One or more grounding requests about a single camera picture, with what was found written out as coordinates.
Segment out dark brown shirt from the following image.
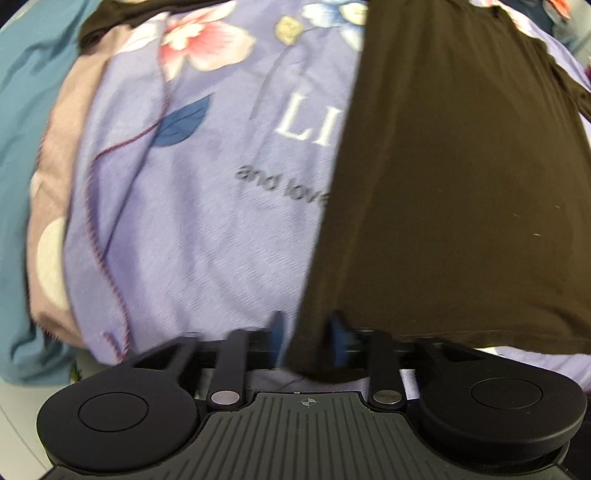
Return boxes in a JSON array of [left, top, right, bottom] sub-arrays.
[[81, 0, 591, 384]]

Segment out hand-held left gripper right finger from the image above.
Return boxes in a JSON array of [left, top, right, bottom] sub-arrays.
[[325, 311, 486, 412]]

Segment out teal bedsheet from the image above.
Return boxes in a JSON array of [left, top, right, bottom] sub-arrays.
[[0, 0, 114, 384]]

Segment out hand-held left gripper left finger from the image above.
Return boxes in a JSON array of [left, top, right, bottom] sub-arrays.
[[121, 310, 290, 414]]

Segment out purple floral blanket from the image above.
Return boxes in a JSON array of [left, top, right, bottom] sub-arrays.
[[25, 0, 591, 386]]

